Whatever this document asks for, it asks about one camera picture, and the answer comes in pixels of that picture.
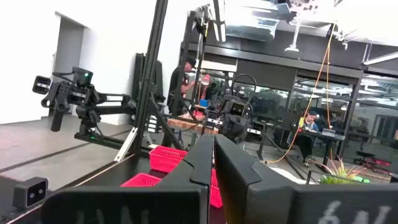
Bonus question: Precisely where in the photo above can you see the white ceiling pendant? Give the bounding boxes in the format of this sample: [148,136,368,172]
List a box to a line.
[284,14,302,53]

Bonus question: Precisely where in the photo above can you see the standing person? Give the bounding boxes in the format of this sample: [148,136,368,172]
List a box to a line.
[167,57,200,116]

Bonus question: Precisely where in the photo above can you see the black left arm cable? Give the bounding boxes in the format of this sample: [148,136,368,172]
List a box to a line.
[231,73,257,100]

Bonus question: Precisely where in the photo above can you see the red plastic mesh basket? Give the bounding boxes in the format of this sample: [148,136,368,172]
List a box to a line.
[149,145,189,174]
[210,167,223,208]
[120,172,162,188]

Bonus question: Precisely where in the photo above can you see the background office desk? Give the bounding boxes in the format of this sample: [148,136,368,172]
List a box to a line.
[298,127,348,170]

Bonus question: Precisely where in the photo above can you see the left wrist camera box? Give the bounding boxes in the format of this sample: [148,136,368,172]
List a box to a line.
[229,101,247,118]

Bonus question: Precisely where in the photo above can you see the succulent in white patterned pot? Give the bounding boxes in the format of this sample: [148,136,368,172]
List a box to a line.
[317,156,371,185]

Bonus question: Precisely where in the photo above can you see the orange hanging cable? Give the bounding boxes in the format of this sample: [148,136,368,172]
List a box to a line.
[264,24,336,164]

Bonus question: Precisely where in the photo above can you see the black aluminium station frame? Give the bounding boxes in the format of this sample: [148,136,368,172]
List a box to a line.
[74,0,187,162]

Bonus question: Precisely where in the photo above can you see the wooden background workbench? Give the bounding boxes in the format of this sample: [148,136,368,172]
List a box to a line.
[167,111,220,135]

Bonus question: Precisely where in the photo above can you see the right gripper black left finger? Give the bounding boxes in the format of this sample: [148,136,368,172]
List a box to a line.
[42,133,215,224]

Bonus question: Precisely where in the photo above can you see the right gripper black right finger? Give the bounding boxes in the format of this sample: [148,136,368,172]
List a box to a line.
[214,134,398,224]

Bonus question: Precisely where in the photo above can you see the black folded panels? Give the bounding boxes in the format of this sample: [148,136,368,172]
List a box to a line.
[132,52,165,103]

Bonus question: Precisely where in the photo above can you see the black table-level camera box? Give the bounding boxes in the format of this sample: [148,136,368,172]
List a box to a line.
[12,176,49,210]

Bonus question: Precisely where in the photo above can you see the seated person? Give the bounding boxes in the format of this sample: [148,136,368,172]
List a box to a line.
[295,110,326,164]

